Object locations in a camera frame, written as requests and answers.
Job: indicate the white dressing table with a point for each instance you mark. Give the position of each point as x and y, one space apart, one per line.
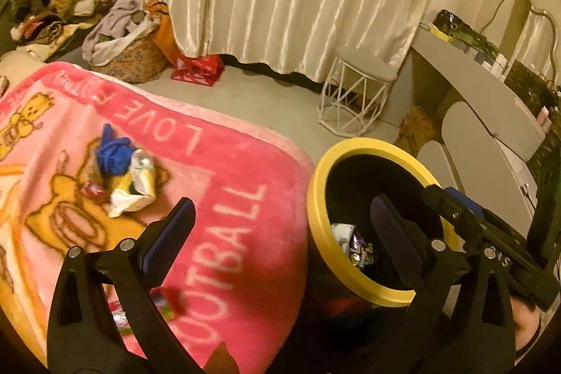
504 115

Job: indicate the yellow white snack bag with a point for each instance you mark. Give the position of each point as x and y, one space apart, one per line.
136 189

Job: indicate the white plastic bag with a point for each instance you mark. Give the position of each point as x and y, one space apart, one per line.
344 235

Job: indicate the purple candy wrapper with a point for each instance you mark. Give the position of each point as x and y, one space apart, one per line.
361 253

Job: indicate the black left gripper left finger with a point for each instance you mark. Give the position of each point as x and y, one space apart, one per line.
162 241

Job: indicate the white chair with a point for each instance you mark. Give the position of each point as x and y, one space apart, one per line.
470 160

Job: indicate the pink cartoon fleece blanket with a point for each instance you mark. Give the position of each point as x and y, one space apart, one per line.
240 277

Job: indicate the white wire side stool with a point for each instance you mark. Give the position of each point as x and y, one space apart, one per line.
355 92

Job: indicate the arched vanity mirror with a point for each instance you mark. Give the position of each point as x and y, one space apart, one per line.
530 37

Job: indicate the yellow rimmed black trash bin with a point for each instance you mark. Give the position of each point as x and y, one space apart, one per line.
346 180

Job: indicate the floral laundry basket with clothes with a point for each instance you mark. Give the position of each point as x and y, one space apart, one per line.
122 45

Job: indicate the red plastic bag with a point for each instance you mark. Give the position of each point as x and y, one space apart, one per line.
204 71

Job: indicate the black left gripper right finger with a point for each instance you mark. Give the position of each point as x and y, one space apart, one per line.
402 240

